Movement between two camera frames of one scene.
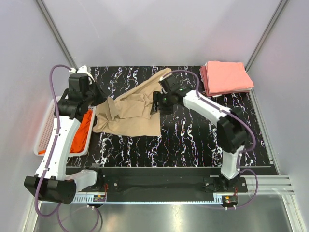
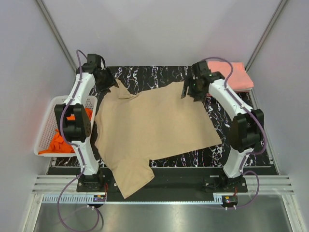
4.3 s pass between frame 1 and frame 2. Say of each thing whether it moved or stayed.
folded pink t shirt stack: stayed
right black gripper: moved
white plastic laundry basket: stayed
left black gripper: moved
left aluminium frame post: stayed
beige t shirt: moved
